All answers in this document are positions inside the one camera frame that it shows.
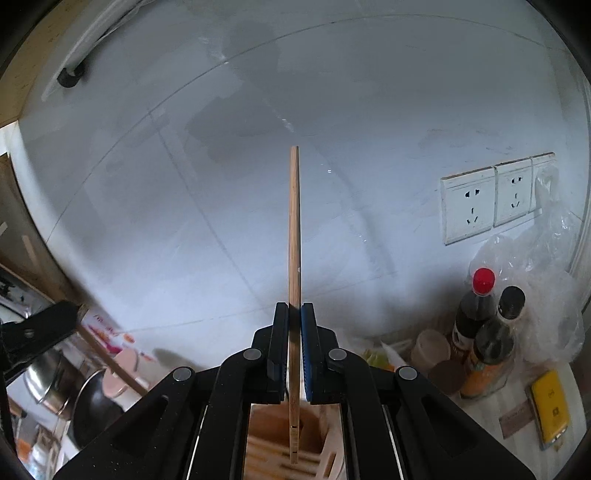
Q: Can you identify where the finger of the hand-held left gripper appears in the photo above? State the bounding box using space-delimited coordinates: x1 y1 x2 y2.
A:
0 301 81 374

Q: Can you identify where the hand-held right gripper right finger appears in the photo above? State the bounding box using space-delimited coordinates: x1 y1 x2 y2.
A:
300 302 539 480

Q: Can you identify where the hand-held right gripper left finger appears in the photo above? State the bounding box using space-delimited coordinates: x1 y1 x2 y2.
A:
53 302 291 480

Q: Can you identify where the cream ribbed utensil holder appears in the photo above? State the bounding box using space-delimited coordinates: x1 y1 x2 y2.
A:
244 401 347 480

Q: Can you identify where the steel pot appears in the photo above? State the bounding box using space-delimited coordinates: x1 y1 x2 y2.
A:
23 351 88 418

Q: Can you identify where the white packet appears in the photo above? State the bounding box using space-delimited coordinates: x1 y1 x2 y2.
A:
379 339 416 367

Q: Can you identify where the pink and white electric kettle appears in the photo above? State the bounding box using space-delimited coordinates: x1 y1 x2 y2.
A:
102 348 153 411

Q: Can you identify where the black frying pan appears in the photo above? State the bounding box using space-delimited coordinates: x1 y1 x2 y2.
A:
71 369 121 450

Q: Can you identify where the beige lidded jar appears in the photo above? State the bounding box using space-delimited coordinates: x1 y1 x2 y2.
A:
410 329 451 370

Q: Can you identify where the dark sauce bottle white label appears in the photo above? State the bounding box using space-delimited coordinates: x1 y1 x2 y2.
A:
450 267 497 365

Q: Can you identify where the sauce bottle orange label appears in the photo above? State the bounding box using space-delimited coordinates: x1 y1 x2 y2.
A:
459 286 527 400

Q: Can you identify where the brown card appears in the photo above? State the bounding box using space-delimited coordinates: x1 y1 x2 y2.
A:
499 401 536 437

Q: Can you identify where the clear plastic bag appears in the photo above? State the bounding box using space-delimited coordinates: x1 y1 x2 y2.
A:
468 166 587 365

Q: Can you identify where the yellow power bank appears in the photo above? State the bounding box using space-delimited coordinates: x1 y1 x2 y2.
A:
526 369 573 453

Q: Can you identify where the black pipe clip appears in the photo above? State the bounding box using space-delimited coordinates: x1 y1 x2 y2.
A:
56 65 86 88

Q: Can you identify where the white pipe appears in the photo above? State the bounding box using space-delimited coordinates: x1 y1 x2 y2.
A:
41 0 153 100

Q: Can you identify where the colourful wall sticker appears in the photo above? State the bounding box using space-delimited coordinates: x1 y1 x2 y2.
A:
81 307 153 365

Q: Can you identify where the white wall socket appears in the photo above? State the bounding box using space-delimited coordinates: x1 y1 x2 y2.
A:
530 152 557 215
493 158 534 228
440 167 497 245

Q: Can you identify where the frosted glass shower enclosure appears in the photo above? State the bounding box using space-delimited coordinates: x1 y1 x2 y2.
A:
566 60 591 324

